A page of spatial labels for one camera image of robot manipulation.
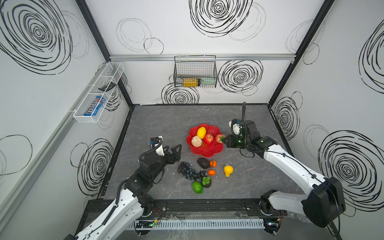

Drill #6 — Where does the dark fake avocado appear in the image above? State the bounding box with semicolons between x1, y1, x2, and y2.
197;158;211;169

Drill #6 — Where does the yellow fake lemon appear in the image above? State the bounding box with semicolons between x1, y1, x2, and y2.
196;127;207;139

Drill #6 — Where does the red fake apple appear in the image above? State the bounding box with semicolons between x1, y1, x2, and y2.
203;133;215;145

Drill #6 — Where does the green fake pepper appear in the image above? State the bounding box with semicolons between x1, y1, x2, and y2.
192;182;204;194

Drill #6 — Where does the small yellow fake pear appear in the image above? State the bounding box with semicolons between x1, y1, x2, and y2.
223;165;234;178

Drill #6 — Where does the green fake mangosteen half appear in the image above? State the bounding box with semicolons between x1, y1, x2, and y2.
201;177;212;188

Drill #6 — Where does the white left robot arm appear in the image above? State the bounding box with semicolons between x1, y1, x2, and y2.
65;139;182;240

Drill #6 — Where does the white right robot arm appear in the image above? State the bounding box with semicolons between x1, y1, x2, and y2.
223;119;346;228

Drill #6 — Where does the dark fake grape bunch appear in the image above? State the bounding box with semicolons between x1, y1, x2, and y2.
178;162;207;181

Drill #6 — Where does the red flower-shaped fruit bowl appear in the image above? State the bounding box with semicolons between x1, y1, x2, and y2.
186;124;224;158

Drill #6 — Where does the upper orange fake tangerine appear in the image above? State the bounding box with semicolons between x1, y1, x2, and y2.
210;160;217;168

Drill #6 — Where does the orange fake tangerine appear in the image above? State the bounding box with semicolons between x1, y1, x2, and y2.
208;170;216;176
210;160;217;168

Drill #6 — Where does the lower orange fake tangerine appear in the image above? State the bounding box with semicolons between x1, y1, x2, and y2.
208;170;216;176

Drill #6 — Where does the yellow box in basket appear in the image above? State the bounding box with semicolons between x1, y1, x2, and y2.
183;78;201;88

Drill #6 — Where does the green box in basket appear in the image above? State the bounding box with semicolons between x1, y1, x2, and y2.
200;77;217;88

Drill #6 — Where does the blue candy packet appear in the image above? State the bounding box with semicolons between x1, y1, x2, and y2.
84;96;106;116

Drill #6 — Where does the black remote control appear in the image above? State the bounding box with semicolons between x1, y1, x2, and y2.
98;82;117;92

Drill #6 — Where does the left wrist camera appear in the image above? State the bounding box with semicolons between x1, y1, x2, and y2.
150;136;165;156

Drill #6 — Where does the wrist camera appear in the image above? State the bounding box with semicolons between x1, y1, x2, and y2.
229;119;241;136
150;136;165;156

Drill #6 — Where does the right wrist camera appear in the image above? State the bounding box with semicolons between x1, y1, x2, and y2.
229;119;241;136

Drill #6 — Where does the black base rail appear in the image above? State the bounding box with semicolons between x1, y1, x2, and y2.
82;197;289;217

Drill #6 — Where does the black wire wall basket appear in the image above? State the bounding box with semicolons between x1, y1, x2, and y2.
173;55;218;88

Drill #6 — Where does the white wire wall shelf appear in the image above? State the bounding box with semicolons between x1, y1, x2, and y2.
73;62;124;124

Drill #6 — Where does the white slotted cable duct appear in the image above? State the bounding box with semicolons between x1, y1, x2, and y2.
126;219;265;231

